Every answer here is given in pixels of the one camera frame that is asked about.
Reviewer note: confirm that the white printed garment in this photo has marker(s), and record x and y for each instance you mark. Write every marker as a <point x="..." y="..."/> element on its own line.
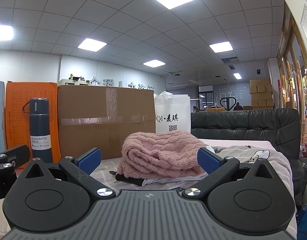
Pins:
<point x="168" y="181"/>

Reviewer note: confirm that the golden framed glass door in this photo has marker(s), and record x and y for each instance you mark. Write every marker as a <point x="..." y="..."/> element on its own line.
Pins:
<point x="297" y="62"/>

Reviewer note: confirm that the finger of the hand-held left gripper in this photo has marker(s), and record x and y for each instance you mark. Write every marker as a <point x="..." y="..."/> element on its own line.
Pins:
<point x="16" y="152"/>

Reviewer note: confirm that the white shopping bag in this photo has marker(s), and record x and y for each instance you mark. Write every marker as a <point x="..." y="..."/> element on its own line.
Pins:
<point x="172" y="110"/>

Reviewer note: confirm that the pink knitted sweater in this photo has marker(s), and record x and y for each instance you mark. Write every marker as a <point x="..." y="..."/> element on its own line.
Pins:
<point x="158" y="152"/>

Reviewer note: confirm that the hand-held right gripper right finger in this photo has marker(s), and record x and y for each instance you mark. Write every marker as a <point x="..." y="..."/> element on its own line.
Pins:
<point x="208" y="161"/>

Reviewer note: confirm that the large taped cardboard box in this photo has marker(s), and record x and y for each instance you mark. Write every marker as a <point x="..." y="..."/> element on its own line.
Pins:
<point x="93" y="117"/>

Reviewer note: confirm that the blue vacuum bottle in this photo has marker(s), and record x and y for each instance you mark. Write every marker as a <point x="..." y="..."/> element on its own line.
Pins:
<point x="39" y="130"/>

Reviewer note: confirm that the pale pink table cover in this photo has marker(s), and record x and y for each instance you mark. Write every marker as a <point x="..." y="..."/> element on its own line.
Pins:
<point x="231" y="142"/>

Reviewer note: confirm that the open flat cardboard box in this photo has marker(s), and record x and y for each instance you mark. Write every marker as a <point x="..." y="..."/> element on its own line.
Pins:
<point x="214" y="108"/>

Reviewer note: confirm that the stack of cardboard boxes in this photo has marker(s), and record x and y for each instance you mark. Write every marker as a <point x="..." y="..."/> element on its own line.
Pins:
<point x="261" y="92"/>

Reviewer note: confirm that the grey wall lettering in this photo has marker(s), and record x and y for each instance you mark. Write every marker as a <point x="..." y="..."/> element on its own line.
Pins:
<point x="123" y="82"/>

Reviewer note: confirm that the white cabinet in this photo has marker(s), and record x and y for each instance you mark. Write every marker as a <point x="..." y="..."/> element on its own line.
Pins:
<point x="66" y="82"/>

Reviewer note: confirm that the black garment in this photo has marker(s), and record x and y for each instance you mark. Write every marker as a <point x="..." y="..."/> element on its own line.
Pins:
<point x="128" y="180"/>

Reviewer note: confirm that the black pallet jack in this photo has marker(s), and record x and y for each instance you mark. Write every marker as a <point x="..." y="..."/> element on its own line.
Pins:
<point x="228" y="103"/>

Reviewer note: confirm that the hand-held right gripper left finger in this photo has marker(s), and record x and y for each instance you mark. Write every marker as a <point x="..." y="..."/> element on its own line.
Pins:
<point x="89" y="162"/>

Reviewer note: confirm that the black leather sofa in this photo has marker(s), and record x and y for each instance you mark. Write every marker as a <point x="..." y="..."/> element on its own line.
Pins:
<point x="243" y="125"/>

